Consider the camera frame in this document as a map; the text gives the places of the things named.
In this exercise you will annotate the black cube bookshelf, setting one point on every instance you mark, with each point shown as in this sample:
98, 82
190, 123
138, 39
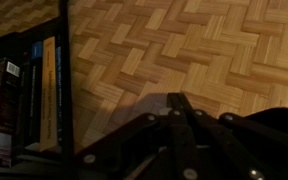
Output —
14, 42

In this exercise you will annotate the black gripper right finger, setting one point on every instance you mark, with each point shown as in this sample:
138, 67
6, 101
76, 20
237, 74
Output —
248, 150

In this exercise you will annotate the black cloth object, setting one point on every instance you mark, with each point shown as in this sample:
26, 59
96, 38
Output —
276, 118

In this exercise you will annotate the woven bamboo basket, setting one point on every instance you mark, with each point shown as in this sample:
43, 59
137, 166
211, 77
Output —
127, 55

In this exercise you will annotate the books on upper right shelf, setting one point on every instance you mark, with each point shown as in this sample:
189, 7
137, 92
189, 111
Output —
30, 104

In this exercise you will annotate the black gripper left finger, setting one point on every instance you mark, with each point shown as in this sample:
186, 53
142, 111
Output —
120, 153

